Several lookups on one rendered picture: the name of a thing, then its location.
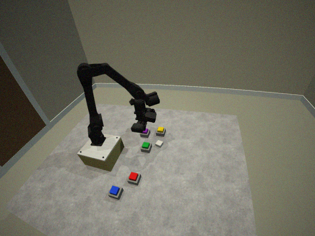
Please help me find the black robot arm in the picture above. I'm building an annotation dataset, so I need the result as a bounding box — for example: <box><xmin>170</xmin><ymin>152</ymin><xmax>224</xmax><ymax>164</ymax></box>
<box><xmin>77</xmin><ymin>63</ymin><xmax>160</xmax><ymax>146</ymax></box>

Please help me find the blue button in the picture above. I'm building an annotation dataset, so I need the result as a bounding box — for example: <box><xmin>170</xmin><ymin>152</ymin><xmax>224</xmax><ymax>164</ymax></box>
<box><xmin>108</xmin><ymin>185</ymin><xmax>124</xmax><ymax>200</ymax></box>

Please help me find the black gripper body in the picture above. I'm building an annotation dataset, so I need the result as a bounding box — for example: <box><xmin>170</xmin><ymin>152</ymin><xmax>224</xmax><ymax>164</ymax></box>
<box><xmin>131</xmin><ymin>108</ymin><xmax>151</xmax><ymax>133</ymax></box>

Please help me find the red button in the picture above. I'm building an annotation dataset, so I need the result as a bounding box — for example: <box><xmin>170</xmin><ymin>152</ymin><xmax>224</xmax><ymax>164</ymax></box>
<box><xmin>127</xmin><ymin>172</ymin><xmax>141</xmax><ymax>185</ymax></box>

